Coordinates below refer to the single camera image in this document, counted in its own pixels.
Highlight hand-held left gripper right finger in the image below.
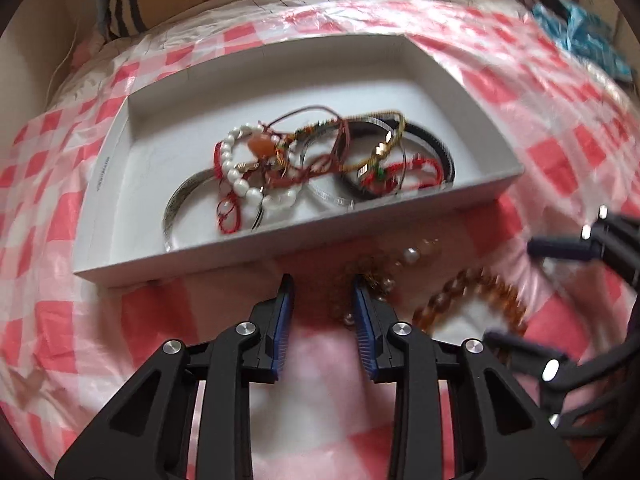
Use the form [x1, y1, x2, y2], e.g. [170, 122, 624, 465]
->
[352, 274, 586, 480]

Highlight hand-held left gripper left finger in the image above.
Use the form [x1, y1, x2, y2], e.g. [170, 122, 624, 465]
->
[54, 274, 296, 480]

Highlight thin silver bangle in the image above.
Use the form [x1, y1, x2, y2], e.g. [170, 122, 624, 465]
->
[162, 166, 267, 254]

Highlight black braided leather bracelet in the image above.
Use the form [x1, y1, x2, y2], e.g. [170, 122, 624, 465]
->
[332, 119, 456, 199]

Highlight red white checked plastic sheet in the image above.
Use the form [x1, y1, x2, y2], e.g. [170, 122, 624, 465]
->
[0, 0, 640, 480]

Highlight red gold braided cord bracelet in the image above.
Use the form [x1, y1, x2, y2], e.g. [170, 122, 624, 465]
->
[260, 109, 407, 177]

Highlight white pearl bracelet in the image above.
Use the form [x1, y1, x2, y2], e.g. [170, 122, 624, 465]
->
[219, 124, 302, 212]

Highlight white cardboard box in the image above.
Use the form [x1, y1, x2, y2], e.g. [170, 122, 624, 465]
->
[72, 34, 526, 288]

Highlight clear floral bangle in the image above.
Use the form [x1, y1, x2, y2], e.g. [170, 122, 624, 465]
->
[295, 115, 401, 211]

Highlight brown bead bracelet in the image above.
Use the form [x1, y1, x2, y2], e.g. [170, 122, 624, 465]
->
[412, 266, 529, 337]

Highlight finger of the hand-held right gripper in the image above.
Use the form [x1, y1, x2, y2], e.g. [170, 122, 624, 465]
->
[482, 329, 582, 427]
[527, 205, 640, 287]

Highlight small translucent bead bracelet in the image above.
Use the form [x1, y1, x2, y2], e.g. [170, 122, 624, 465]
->
[327, 239, 444, 327]

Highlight red cord bracelet orange stone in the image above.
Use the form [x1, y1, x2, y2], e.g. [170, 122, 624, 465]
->
[212, 105, 352, 236]

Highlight blue plastic bag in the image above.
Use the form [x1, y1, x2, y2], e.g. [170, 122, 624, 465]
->
[492, 0, 634, 82]

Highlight pink cloth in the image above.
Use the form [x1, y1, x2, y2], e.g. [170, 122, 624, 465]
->
[70, 35, 109, 67]

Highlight white cable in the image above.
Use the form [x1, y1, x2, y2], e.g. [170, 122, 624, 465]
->
[47, 0, 101, 111]

